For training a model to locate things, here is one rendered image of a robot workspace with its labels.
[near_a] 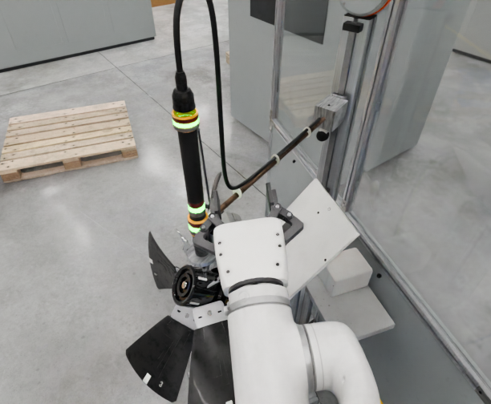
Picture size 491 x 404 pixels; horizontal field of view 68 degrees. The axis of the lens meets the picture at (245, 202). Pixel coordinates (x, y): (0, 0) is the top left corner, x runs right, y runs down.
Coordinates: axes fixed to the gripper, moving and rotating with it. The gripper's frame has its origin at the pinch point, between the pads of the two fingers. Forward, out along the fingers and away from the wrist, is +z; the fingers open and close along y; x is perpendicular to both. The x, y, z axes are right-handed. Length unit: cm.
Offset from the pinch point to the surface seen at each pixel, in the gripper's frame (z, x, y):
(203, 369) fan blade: -16, -51, -17
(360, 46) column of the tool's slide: 59, -19, 39
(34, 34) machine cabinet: 474, -228, -260
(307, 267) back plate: 9, -56, 15
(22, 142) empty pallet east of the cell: 236, -200, -209
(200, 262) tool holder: 2.2, -26.6, -11.9
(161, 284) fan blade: 19, -78, -35
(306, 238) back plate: 18, -55, 17
